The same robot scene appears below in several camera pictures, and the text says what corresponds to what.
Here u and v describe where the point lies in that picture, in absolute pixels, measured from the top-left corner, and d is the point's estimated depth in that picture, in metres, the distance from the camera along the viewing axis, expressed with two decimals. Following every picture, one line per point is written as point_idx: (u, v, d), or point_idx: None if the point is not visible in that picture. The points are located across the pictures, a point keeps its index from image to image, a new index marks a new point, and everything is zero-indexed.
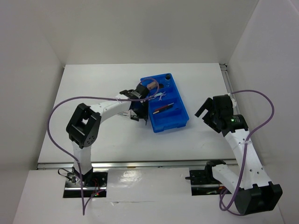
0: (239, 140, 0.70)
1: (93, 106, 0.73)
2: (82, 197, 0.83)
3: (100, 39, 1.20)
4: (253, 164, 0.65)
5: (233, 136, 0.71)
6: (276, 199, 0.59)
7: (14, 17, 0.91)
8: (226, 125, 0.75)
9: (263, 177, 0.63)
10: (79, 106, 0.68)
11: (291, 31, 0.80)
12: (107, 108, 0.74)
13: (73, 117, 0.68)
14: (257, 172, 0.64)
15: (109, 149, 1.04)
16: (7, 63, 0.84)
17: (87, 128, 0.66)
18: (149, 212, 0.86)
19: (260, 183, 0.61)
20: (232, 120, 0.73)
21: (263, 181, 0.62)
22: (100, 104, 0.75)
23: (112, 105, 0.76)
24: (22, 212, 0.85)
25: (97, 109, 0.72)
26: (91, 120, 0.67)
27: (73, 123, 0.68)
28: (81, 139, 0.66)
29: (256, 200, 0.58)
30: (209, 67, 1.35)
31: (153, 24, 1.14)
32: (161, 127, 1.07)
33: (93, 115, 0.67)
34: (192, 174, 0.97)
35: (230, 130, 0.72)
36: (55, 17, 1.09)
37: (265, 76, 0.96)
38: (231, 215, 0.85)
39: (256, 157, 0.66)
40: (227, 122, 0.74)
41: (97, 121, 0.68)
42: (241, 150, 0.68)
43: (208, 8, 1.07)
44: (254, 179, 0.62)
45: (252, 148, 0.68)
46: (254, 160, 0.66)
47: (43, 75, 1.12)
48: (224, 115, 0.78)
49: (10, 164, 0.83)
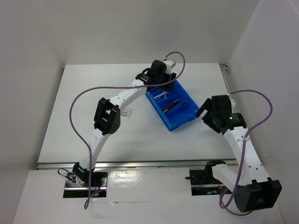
0: (238, 136, 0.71)
1: (112, 99, 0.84)
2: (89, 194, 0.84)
3: (100, 39, 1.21)
4: (252, 161, 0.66)
5: (231, 134, 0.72)
6: (276, 195, 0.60)
7: (13, 18, 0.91)
8: (225, 124, 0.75)
9: (263, 173, 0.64)
10: (101, 101, 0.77)
11: (291, 31, 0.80)
12: (124, 99, 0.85)
13: (97, 110, 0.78)
14: (256, 168, 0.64)
15: (109, 150, 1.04)
16: (7, 63, 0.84)
17: (110, 119, 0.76)
18: (150, 212, 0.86)
19: (259, 179, 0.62)
20: (231, 118, 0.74)
21: (262, 177, 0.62)
22: (118, 96, 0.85)
23: (128, 95, 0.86)
24: (22, 213, 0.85)
25: (117, 101, 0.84)
26: (112, 113, 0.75)
27: (98, 115, 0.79)
28: (107, 127, 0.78)
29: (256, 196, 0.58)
30: (208, 67, 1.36)
31: (153, 24, 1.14)
32: (176, 124, 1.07)
33: (113, 108, 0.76)
34: (192, 174, 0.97)
35: (229, 128, 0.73)
36: (55, 17, 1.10)
37: (265, 76, 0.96)
38: (231, 215, 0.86)
39: (255, 154, 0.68)
40: (226, 120, 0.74)
41: (118, 112, 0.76)
42: (240, 147, 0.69)
43: (208, 8, 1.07)
44: (253, 175, 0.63)
45: (250, 146, 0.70)
46: (253, 157, 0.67)
47: (43, 75, 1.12)
48: (224, 113, 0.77)
49: (10, 164, 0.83)
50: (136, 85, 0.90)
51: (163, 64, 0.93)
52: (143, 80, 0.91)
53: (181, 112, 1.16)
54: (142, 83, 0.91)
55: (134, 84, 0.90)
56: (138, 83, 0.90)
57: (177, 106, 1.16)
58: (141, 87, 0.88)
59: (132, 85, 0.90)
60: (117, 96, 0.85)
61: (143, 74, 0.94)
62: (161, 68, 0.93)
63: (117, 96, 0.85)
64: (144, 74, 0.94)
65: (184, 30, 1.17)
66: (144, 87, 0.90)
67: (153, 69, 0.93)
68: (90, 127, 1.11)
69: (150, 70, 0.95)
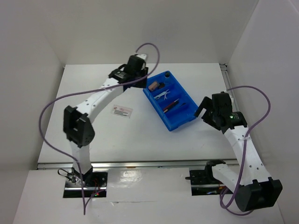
0: (238, 136, 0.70)
1: (80, 106, 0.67)
2: (82, 197, 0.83)
3: (100, 39, 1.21)
4: (253, 160, 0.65)
5: (232, 133, 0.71)
6: (276, 194, 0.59)
7: (13, 18, 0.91)
8: (225, 123, 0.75)
9: (263, 173, 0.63)
10: (67, 110, 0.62)
11: (291, 31, 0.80)
12: (95, 105, 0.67)
13: (65, 121, 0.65)
14: (257, 168, 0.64)
15: (109, 150, 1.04)
16: (7, 64, 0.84)
17: (80, 130, 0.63)
18: (149, 212, 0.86)
19: (259, 179, 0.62)
20: (231, 117, 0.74)
21: (262, 177, 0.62)
22: (87, 101, 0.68)
23: (99, 99, 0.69)
24: (22, 212, 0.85)
25: (85, 108, 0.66)
26: (80, 123, 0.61)
27: (67, 127, 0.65)
28: (79, 140, 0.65)
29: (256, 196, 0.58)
30: (208, 67, 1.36)
31: (153, 24, 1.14)
32: (176, 124, 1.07)
33: (81, 118, 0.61)
34: (192, 174, 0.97)
35: (229, 127, 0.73)
36: (55, 17, 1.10)
37: (265, 76, 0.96)
38: (231, 215, 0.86)
39: (256, 153, 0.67)
40: (226, 119, 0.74)
41: (87, 122, 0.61)
42: (241, 147, 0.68)
43: (208, 8, 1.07)
44: (254, 175, 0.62)
45: (251, 145, 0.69)
46: (254, 156, 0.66)
47: (43, 75, 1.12)
48: (224, 111, 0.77)
49: (10, 164, 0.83)
50: (108, 85, 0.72)
51: (142, 59, 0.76)
52: (117, 79, 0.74)
53: (181, 112, 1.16)
54: (117, 82, 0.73)
55: (106, 84, 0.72)
56: (112, 82, 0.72)
57: (177, 106, 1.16)
58: (115, 86, 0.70)
59: (103, 85, 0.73)
60: (86, 102, 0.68)
61: (117, 72, 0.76)
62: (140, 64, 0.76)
63: (85, 102, 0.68)
64: (117, 71, 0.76)
65: (184, 29, 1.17)
66: (118, 87, 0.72)
67: (130, 65, 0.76)
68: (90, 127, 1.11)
69: (127, 66, 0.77)
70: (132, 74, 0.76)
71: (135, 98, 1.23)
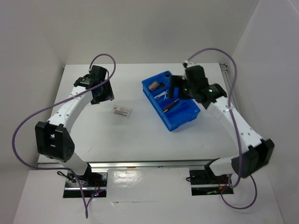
0: (223, 108, 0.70)
1: (52, 119, 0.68)
2: (83, 198, 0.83)
3: (100, 39, 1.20)
4: (243, 127, 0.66)
5: (216, 107, 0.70)
6: (270, 152, 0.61)
7: (13, 17, 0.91)
8: (206, 98, 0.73)
9: (255, 136, 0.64)
10: (38, 126, 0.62)
11: (291, 31, 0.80)
12: (67, 114, 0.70)
13: (39, 139, 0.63)
14: (248, 133, 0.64)
15: (109, 149, 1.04)
16: (7, 64, 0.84)
17: (58, 143, 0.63)
18: (149, 212, 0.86)
19: (254, 143, 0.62)
20: (211, 91, 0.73)
21: (255, 139, 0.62)
22: (59, 112, 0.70)
23: (71, 107, 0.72)
24: (22, 212, 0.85)
25: (58, 120, 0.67)
26: (58, 134, 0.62)
27: (43, 145, 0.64)
28: (60, 155, 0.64)
29: (254, 160, 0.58)
30: (209, 67, 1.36)
31: (153, 24, 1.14)
32: (175, 124, 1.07)
33: (57, 129, 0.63)
34: (192, 173, 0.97)
35: (211, 101, 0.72)
36: (54, 17, 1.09)
37: (265, 76, 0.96)
38: (231, 215, 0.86)
39: (242, 120, 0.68)
40: (207, 94, 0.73)
41: (65, 132, 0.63)
42: (228, 117, 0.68)
43: (208, 8, 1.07)
44: (247, 141, 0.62)
45: (236, 114, 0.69)
46: (242, 123, 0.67)
47: (43, 75, 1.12)
48: (201, 85, 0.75)
49: (10, 164, 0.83)
50: (77, 93, 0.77)
51: (104, 68, 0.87)
52: (84, 86, 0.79)
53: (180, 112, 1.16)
54: (84, 89, 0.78)
55: (74, 92, 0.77)
56: (80, 90, 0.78)
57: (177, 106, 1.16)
58: (84, 93, 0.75)
59: (72, 94, 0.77)
60: (58, 114, 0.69)
61: (82, 80, 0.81)
62: (103, 72, 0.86)
63: (57, 114, 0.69)
64: (82, 79, 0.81)
65: (184, 29, 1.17)
66: (87, 93, 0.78)
67: (94, 72, 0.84)
68: (90, 127, 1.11)
69: (91, 75, 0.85)
70: (98, 80, 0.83)
71: (135, 98, 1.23)
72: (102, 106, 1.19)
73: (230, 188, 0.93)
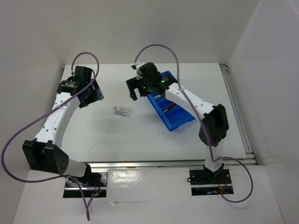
0: (175, 91, 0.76)
1: (39, 136, 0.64)
2: (83, 198, 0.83)
3: (99, 39, 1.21)
4: (196, 101, 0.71)
5: (170, 92, 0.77)
6: (223, 115, 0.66)
7: (13, 18, 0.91)
8: (162, 89, 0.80)
9: (208, 105, 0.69)
10: (25, 145, 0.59)
11: (290, 31, 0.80)
12: (55, 127, 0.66)
13: (29, 158, 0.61)
14: (202, 104, 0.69)
15: (109, 149, 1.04)
16: (7, 64, 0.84)
17: (50, 161, 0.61)
18: (149, 212, 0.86)
19: (209, 110, 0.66)
20: (163, 81, 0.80)
21: (209, 107, 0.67)
22: (45, 127, 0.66)
23: (57, 119, 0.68)
24: (22, 213, 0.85)
25: (46, 136, 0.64)
26: (48, 153, 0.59)
27: (35, 163, 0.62)
28: (54, 171, 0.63)
29: (210, 123, 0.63)
30: (208, 67, 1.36)
31: (153, 24, 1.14)
32: (175, 125, 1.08)
33: (46, 147, 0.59)
34: (192, 174, 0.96)
35: (166, 89, 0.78)
36: (54, 17, 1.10)
37: (265, 75, 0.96)
38: (231, 215, 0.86)
39: (195, 96, 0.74)
40: (160, 85, 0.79)
41: (55, 149, 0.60)
42: (182, 97, 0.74)
43: (208, 8, 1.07)
44: (202, 110, 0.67)
45: (188, 93, 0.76)
46: (195, 98, 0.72)
47: (43, 75, 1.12)
48: (155, 79, 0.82)
49: (11, 164, 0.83)
50: (62, 101, 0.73)
51: (88, 69, 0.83)
52: (69, 91, 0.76)
53: None
54: (69, 95, 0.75)
55: (59, 101, 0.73)
56: (65, 97, 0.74)
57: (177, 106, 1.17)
58: (70, 100, 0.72)
59: (57, 103, 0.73)
60: (45, 129, 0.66)
61: (65, 84, 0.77)
62: (87, 73, 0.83)
63: (43, 129, 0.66)
64: (66, 84, 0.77)
65: (184, 29, 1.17)
66: (73, 100, 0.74)
67: (79, 74, 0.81)
68: (90, 127, 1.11)
69: (75, 77, 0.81)
70: (83, 82, 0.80)
71: (135, 98, 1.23)
72: (102, 107, 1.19)
73: (230, 188, 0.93)
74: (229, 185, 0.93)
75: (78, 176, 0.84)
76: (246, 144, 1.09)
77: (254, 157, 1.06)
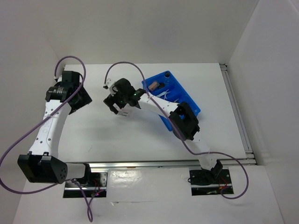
0: (146, 99, 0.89)
1: (34, 148, 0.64)
2: (84, 197, 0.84)
3: (99, 39, 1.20)
4: (163, 103, 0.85)
5: (142, 101, 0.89)
6: (187, 108, 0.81)
7: (13, 18, 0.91)
8: (136, 101, 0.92)
9: (173, 104, 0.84)
10: (21, 159, 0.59)
11: (291, 31, 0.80)
12: (49, 138, 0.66)
13: (26, 172, 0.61)
14: (167, 105, 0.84)
15: (109, 149, 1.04)
16: (6, 64, 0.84)
17: (48, 173, 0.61)
18: (149, 212, 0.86)
19: (174, 108, 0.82)
20: (135, 94, 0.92)
21: (174, 106, 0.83)
22: (39, 139, 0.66)
23: (50, 129, 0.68)
24: (22, 212, 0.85)
25: (41, 148, 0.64)
26: (46, 165, 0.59)
27: (33, 176, 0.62)
28: (54, 181, 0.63)
29: (177, 118, 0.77)
30: (208, 67, 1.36)
31: (153, 24, 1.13)
32: None
33: (43, 159, 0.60)
34: (192, 174, 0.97)
35: (139, 100, 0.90)
36: (54, 17, 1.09)
37: (265, 76, 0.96)
38: (231, 215, 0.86)
39: (161, 100, 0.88)
40: (134, 98, 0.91)
41: (53, 160, 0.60)
42: (152, 103, 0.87)
43: (208, 8, 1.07)
44: (169, 109, 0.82)
45: (157, 98, 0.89)
46: (162, 101, 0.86)
47: (43, 75, 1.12)
48: (130, 92, 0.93)
49: (11, 165, 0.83)
50: (53, 108, 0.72)
51: (75, 73, 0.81)
52: (59, 97, 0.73)
53: None
54: (60, 101, 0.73)
55: (49, 109, 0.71)
56: (55, 104, 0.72)
57: None
58: (60, 108, 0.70)
59: (47, 112, 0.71)
60: (39, 141, 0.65)
61: (53, 91, 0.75)
62: (74, 76, 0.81)
63: (37, 141, 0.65)
64: (54, 90, 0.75)
65: (184, 29, 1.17)
66: (63, 106, 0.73)
67: (66, 79, 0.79)
68: (90, 127, 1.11)
69: (63, 82, 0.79)
70: (72, 87, 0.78)
71: None
72: (102, 106, 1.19)
73: (230, 188, 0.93)
74: (229, 185, 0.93)
75: (79, 177, 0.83)
76: (246, 144, 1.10)
77: (254, 157, 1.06)
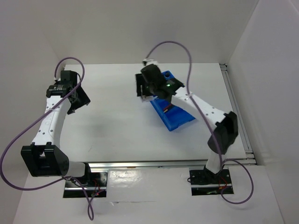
0: (183, 97, 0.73)
1: (36, 139, 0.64)
2: (86, 197, 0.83)
3: (99, 38, 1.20)
4: (206, 108, 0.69)
5: (177, 97, 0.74)
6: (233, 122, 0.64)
7: (12, 17, 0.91)
8: (167, 94, 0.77)
9: (218, 112, 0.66)
10: (24, 150, 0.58)
11: (290, 31, 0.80)
12: (52, 129, 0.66)
13: (30, 164, 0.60)
14: (212, 112, 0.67)
15: (109, 149, 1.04)
16: (6, 64, 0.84)
17: (51, 163, 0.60)
18: (149, 212, 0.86)
19: (220, 118, 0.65)
20: (168, 85, 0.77)
21: (220, 116, 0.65)
22: (42, 131, 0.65)
23: (52, 121, 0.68)
24: (22, 212, 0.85)
25: (44, 139, 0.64)
26: (48, 155, 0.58)
27: (36, 168, 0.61)
28: (57, 172, 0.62)
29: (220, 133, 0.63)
30: (209, 67, 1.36)
31: (153, 23, 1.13)
32: (175, 125, 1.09)
33: (46, 149, 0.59)
34: (192, 174, 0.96)
35: (173, 94, 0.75)
36: (54, 17, 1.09)
37: (265, 75, 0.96)
38: (231, 215, 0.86)
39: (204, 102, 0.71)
40: (166, 89, 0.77)
41: (55, 150, 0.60)
42: (191, 104, 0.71)
43: (208, 8, 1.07)
44: (214, 118, 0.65)
45: (196, 99, 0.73)
46: (205, 106, 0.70)
47: (43, 75, 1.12)
48: (160, 81, 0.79)
49: (11, 164, 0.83)
50: (53, 103, 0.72)
51: (73, 72, 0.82)
52: (59, 93, 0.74)
53: None
54: (60, 97, 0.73)
55: (50, 103, 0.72)
56: (56, 99, 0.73)
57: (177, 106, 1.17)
58: (61, 101, 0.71)
59: (48, 107, 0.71)
60: (41, 133, 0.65)
61: (53, 88, 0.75)
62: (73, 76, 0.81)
63: (39, 132, 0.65)
64: (54, 87, 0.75)
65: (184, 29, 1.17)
66: (64, 101, 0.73)
67: (65, 78, 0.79)
68: (90, 127, 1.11)
69: (61, 81, 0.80)
70: (71, 85, 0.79)
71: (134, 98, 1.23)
72: (102, 106, 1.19)
73: (230, 188, 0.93)
74: (229, 185, 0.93)
75: (80, 176, 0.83)
76: (246, 144, 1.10)
77: (254, 157, 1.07)
